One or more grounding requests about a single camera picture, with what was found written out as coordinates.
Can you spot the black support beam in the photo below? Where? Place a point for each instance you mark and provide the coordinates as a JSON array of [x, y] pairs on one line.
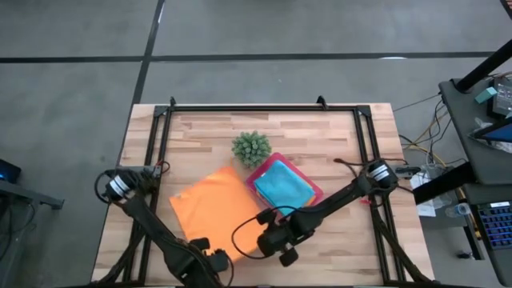
[[440, 184]]

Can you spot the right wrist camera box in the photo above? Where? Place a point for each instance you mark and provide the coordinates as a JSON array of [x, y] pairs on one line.
[[268, 244]]

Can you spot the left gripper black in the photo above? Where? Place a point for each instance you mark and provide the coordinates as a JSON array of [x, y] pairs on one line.
[[212, 258]]

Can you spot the clear plastic bottle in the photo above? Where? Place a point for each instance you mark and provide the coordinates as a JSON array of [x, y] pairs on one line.
[[458, 210]]

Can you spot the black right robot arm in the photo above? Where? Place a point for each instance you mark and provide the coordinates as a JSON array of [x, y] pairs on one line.
[[340, 196]]

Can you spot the black slanted post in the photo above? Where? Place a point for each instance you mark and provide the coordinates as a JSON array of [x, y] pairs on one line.
[[484, 66]]

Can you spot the black device with blue light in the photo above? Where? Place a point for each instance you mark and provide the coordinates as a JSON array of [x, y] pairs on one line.
[[8, 172]]

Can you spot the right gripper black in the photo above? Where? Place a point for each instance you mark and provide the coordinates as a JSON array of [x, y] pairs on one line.
[[294, 232]]

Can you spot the orange microfiber towel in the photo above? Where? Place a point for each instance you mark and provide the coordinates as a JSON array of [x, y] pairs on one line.
[[212, 208]]

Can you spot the blue microfiber towel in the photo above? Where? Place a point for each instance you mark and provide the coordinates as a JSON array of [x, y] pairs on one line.
[[284, 184]]

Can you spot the pink translucent plastic bin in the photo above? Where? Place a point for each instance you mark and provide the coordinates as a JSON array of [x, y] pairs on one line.
[[264, 164]]

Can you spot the dark grey low desk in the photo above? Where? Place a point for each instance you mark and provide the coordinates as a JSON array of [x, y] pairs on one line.
[[504, 268]]

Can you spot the small green artificial plant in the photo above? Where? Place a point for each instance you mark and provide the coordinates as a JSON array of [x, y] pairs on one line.
[[251, 149]]

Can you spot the small teal box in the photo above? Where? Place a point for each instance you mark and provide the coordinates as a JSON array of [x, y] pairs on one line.
[[486, 95]]

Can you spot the black frame clamp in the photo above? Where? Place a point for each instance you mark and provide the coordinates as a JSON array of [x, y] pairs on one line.
[[321, 101], [172, 101]]

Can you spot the black electronics box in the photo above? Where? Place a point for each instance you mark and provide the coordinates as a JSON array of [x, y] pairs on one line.
[[503, 98]]

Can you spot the dark grey side table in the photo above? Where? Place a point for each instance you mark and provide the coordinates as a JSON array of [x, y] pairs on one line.
[[472, 160]]

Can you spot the small red tag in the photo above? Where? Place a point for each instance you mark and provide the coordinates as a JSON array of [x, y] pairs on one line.
[[365, 201]]

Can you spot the white paper sheets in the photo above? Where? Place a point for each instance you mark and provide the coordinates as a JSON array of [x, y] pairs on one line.
[[426, 208]]

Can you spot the dark desk with legs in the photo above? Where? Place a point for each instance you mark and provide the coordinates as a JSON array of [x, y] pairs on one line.
[[28, 196]]

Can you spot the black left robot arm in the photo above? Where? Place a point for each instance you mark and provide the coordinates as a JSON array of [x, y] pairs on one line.
[[152, 228]]

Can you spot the keyboard with blue keys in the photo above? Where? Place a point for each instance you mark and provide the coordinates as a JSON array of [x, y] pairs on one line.
[[496, 226]]

